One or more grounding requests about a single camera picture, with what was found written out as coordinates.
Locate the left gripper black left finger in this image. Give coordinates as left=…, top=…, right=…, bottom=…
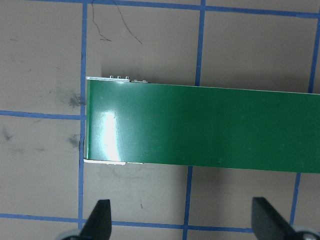
left=79, top=199, right=112, bottom=240

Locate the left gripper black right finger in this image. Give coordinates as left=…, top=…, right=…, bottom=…
left=251, top=197, right=297, bottom=240

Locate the green conveyor belt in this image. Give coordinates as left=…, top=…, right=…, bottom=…
left=84, top=77, right=320, bottom=173

